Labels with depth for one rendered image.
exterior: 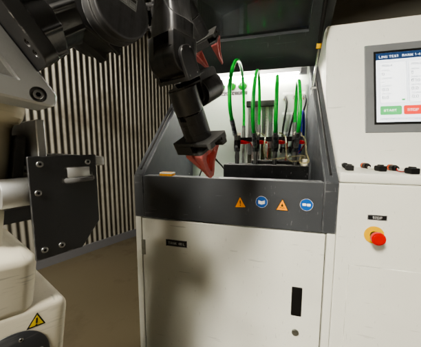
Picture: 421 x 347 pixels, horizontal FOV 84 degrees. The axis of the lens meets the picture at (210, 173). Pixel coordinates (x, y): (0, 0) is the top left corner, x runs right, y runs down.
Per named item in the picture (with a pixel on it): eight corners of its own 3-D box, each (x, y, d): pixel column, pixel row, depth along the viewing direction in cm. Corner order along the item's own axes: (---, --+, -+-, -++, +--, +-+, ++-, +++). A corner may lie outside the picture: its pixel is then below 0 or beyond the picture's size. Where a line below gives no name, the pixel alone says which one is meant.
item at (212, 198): (144, 217, 90) (142, 175, 88) (150, 213, 94) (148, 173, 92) (321, 233, 73) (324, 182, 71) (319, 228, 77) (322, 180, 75)
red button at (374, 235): (367, 247, 66) (369, 230, 66) (362, 242, 70) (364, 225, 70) (389, 250, 65) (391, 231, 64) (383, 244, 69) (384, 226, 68)
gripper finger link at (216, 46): (210, 65, 81) (197, 38, 76) (229, 56, 78) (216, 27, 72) (208, 74, 77) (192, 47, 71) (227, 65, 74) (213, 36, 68)
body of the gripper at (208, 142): (192, 138, 56) (181, 109, 53) (228, 138, 50) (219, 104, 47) (175, 151, 52) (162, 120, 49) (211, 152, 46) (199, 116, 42)
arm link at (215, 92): (146, 57, 44) (178, 45, 39) (184, 45, 51) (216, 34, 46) (169, 118, 49) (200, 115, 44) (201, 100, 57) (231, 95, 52)
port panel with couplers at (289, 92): (278, 146, 122) (281, 85, 118) (278, 146, 125) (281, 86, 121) (305, 147, 118) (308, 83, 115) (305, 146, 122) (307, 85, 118)
